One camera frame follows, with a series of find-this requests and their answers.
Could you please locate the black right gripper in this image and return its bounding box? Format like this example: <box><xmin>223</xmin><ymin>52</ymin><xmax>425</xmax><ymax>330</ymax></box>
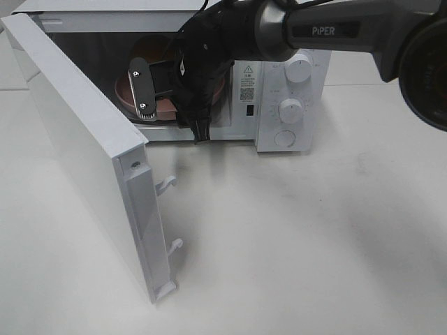
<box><xmin>149</xmin><ymin>54</ymin><xmax>234</xmax><ymax>129</ymax></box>

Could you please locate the pink round plate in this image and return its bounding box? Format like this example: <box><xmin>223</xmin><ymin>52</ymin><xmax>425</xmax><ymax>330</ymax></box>
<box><xmin>127</xmin><ymin>34</ymin><xmax>233</xmax><ymax>128</ymax></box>

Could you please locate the round white door button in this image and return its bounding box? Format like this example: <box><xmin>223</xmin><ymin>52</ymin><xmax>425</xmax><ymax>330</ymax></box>
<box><xmin>274</xmin><ymin>131</ymin><xmax>295</xmax><ymax>147</ymax></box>

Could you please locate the white microwave door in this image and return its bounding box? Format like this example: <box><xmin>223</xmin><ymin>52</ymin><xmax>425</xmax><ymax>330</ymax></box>
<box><xmin>1</xmin><ymin>14</ymin><xmax>183</xmax><ymax>302</ymax></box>

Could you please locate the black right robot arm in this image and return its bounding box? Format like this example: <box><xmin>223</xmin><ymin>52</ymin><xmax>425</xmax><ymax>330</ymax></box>
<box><xmin>171</xmin><ymin>1</ymin><xmax>446</xmax><ymax>142</ymax></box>

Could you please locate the white microwave oven body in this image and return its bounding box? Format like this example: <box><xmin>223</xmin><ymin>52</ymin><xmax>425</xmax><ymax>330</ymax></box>
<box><xmin>6</xmin><ymin>1</ymin><xmax>330</xmax><ymax>152</ymax></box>

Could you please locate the lower white timer knob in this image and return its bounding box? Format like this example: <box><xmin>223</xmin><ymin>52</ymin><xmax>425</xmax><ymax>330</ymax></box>
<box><xmin>278</xmin><ymin>98</ymin><xmax>305</xmax><ymax>124</ymax></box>

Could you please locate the upper white power knob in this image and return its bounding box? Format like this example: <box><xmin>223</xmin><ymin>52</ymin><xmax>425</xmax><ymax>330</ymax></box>
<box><xmin>285</xmin><ymin>59</ymin><xmax>312</xmax><ymax>83</ymax></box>

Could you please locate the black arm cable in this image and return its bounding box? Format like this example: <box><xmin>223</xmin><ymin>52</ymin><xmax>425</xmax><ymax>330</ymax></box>
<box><xmin>167</xmin><ymin>0</ymin><xmax>336</xmax><ymax>144</ymax></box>

